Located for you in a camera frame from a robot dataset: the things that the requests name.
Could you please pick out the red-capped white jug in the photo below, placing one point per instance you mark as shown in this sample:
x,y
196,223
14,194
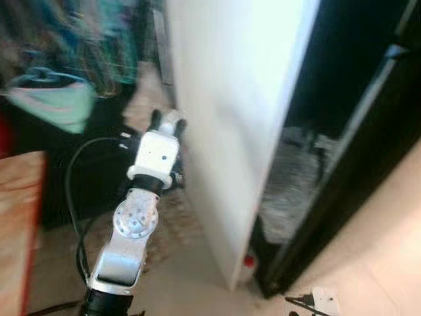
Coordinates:
x,y
248,261

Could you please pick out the white power strip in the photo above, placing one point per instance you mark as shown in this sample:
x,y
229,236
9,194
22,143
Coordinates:
x,y
327,303

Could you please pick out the beige patterned floor mat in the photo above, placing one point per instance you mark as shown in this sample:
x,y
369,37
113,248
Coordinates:
x,y
177,224

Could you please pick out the black cabinet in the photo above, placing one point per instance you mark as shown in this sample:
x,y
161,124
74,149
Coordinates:
x,y
99,178

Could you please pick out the mint green cloth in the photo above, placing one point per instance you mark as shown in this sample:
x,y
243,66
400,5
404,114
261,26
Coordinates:
x,y
59,105

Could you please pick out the silver metal strip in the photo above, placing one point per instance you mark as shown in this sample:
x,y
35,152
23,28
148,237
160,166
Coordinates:
x,y
162,46

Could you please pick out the black fridge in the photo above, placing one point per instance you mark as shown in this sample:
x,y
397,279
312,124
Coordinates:
x,y
368,164

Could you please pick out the white side panel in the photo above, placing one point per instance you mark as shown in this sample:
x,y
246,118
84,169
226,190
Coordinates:
x,y
237,131

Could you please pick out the reddish wooden table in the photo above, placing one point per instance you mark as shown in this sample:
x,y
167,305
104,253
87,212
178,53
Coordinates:
x,y
20,230

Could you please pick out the clear bubble wrap sheet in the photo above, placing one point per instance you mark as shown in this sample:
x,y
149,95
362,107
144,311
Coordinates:
x,y
293,184

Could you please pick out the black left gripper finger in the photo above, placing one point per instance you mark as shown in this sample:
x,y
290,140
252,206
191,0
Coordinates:
x,y
156,121
181,128

